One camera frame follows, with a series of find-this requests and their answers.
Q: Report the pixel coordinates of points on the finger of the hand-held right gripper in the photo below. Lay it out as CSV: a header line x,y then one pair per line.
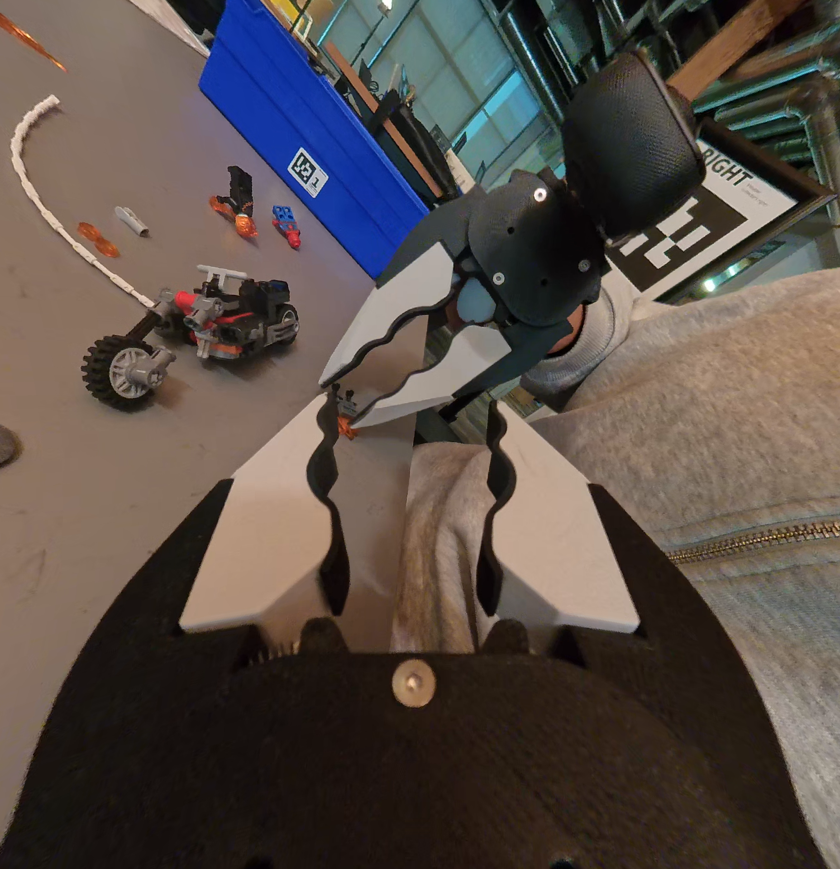
x,y
447,380
393,299

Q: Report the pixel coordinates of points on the tagged blue storage bin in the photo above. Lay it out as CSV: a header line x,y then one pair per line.
x,y
311,122

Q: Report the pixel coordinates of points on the grey lego pin connector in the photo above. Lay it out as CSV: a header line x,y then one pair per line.
x,y
131,221

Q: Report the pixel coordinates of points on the black flaming lego minifigure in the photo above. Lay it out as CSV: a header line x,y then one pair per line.
x,y
237,197

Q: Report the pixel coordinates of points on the blue red lego figure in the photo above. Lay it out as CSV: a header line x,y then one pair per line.
x,y
285,224

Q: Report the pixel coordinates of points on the small black lego assembly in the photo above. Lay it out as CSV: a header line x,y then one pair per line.
x,y
344,411

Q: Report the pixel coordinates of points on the black lego motorcycle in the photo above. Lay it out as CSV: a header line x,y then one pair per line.
x,y
209,326

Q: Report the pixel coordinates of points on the person's right forearm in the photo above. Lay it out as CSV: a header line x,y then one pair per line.
x,y
596,353

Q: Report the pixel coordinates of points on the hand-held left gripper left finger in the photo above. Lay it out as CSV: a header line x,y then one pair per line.
x,y
257,543

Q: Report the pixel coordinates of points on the orange round lego stud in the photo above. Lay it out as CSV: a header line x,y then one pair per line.
x,y
108,248
89,231

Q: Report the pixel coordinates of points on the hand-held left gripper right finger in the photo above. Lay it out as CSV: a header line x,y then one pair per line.
x,y
562,543

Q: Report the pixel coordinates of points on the silver metal pipe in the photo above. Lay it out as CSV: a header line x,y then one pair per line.
x,y
834,136

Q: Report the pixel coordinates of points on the wooden panel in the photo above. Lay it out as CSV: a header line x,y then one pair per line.
x,y
732,47

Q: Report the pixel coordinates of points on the black framed marker sign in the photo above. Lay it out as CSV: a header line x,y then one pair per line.
x,y
719,224

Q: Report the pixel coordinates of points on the narrow orange lego flame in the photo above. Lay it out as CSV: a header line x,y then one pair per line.
x,y
26,41

